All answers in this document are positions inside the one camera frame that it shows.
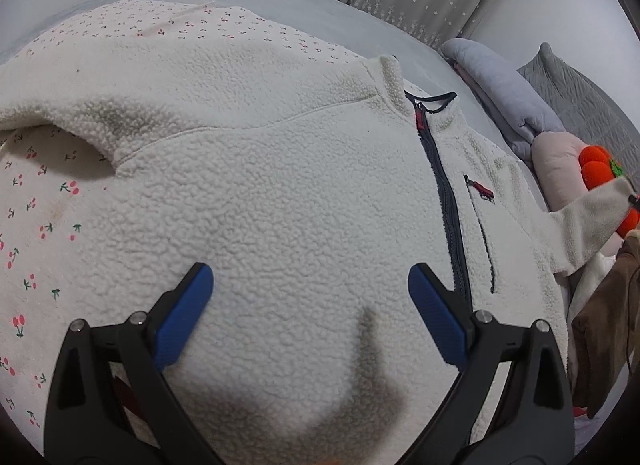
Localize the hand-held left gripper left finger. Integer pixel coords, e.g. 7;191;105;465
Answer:
44;262;221;465

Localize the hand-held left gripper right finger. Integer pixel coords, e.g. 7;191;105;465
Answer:
400;262;576;465

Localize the cream fleece zip jacket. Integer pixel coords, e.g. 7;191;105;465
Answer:
0;20;638;465

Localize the white cloth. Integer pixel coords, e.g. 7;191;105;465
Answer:
567;252;621;326

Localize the cherry print bed cover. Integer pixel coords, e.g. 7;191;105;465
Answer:
0;0;366;441

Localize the brown cloth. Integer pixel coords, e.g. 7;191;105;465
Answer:
570;230;640;418

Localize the pale pink pillow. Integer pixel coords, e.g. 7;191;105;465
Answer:
530;132;626;266

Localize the orange pumpkin plush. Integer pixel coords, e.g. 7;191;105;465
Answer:
577;145;640;238

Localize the folded lavender grey blanket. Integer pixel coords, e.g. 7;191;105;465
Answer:
440;37;568;160

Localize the grey quilted pillow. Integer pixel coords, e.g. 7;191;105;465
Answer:
517;42;640;180

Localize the grey bed sheet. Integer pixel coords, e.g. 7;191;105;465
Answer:
0;0;576;296

